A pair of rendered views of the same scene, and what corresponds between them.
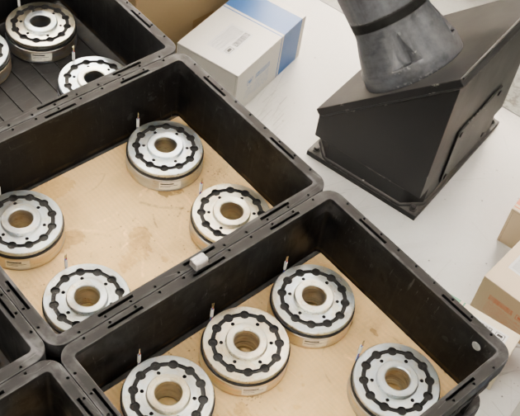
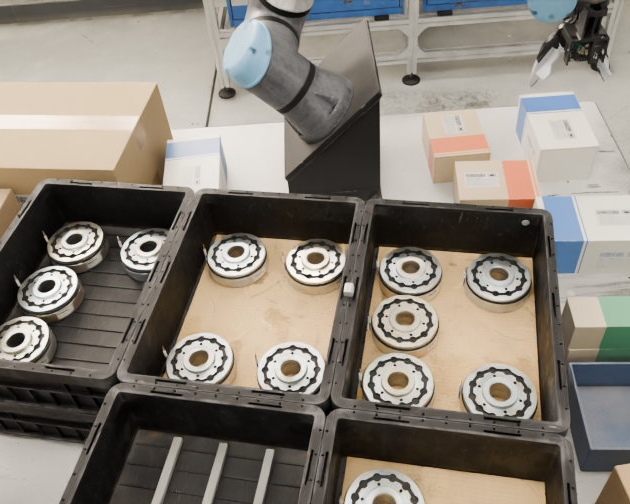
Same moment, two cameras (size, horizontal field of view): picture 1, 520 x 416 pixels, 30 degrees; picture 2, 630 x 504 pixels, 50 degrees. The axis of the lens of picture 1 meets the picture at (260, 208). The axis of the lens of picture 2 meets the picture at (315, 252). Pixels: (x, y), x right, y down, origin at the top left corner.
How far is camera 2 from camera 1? 0.41 m
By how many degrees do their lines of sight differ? 18
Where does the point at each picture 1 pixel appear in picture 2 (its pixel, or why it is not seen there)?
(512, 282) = (476, 192)
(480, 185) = (395, 162)
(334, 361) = (451, 295)
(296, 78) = (239, 177)
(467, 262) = not seen: hidden behind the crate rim
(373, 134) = (331, 168)
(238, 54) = (205, 181)
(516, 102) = not seen: hidden behind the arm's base
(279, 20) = (207, 146)
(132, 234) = (266, 317)
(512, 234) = (441, 173)
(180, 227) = (289, 292)
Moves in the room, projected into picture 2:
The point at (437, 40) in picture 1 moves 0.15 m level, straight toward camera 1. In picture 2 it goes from (339, 83) to (370, 125)
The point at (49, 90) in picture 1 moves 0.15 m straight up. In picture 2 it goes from (119, 277) to (92, 216)
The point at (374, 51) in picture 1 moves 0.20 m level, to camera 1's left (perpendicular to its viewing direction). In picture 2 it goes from (306, 114) to (213, 153)
